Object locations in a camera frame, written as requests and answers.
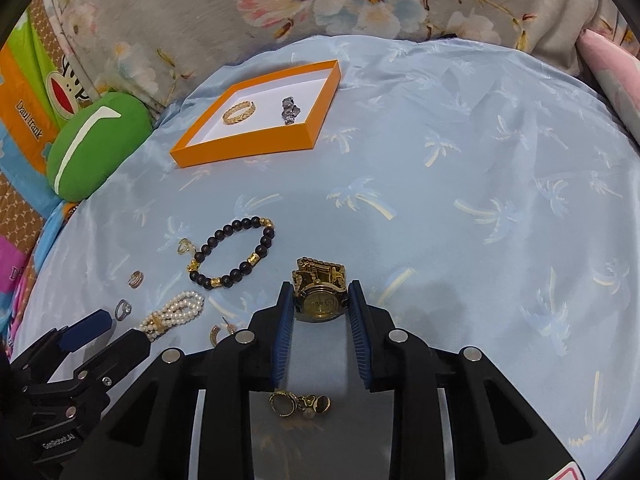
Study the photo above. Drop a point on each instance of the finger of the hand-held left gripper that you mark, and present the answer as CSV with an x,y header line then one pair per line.
x,y
85,331
125,350

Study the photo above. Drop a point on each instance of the grey floral blanket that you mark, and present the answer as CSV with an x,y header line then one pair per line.
x,y
200,20

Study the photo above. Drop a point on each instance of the pink pillow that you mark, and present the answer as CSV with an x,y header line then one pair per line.
x,y
610,75

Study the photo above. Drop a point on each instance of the green plush pillow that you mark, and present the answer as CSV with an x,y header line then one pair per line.
x,y
115,145

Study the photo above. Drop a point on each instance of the cartoon printed cloth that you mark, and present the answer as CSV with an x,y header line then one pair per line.
x,y
30,110

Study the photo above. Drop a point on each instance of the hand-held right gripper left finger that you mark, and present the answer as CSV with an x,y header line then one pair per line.
x,y
282,345

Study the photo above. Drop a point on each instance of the gold wrist watch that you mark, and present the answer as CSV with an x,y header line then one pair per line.
x,y
317,302

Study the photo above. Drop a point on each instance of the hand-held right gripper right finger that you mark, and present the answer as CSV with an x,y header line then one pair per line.
x,y
360,345

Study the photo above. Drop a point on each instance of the gold pearl earring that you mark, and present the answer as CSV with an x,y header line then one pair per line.
x,y
275,405
321,404

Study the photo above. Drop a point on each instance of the silver wrist watch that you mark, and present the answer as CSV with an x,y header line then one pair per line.
x,y
290,110

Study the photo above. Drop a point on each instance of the orange jewelry box tray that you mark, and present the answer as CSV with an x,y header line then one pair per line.
x,y
280,140

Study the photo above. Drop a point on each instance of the gold bangle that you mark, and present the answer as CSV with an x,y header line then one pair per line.
x,y
231,119

